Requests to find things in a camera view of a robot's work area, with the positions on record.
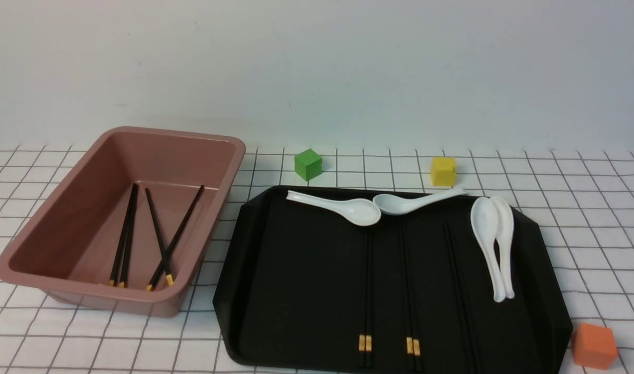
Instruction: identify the green cube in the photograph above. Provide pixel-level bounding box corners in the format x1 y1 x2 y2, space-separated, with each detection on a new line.
294 149 323 181

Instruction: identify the black gold-band chopstick tray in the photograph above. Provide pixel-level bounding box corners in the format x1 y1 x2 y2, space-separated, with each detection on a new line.
364 231 373 368
403 223 424 372
398 222 415 372
358 230 369 368

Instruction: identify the pink plastic bin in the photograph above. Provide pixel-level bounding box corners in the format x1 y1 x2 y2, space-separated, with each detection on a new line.
0 126 246 317

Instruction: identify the white spoon centre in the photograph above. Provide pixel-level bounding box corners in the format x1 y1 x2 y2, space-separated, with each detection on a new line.
373 186 467 216

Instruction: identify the black chopstick in bin leftmost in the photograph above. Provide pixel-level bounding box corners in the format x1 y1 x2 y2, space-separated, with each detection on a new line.
109 183 138 287

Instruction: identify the black plastic tray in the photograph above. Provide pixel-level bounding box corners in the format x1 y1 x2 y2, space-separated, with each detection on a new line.
213 185 573 373

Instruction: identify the white spoon right front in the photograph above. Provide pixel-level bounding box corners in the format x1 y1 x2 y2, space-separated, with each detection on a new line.
470 196 506 303

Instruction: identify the black chopstick in bin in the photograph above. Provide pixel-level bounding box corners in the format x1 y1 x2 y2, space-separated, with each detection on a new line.
118 184 139 287
146 185 205 287
109 183 138 287
144 188 174 291

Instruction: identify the black chopstick in bin rightmost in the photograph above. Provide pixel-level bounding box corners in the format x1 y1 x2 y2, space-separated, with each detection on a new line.
146 185 205 287

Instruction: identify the white spoon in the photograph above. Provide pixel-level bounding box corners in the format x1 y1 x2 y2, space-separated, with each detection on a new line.
470 196 506 303
490 196 515 299
373 186 467 216
286 190 382 226

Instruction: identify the white spoon right back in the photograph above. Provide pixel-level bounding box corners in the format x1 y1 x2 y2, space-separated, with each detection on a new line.
490 196 515 299

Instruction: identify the yellow cube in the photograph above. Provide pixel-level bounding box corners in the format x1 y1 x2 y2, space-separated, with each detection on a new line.
430 157 457 187

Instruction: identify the white spoon far left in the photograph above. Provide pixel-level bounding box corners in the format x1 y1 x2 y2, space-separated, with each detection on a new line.
286 190 382 226

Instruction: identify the orange cube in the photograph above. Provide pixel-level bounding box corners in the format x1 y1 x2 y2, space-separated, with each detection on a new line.
572 324 618 370

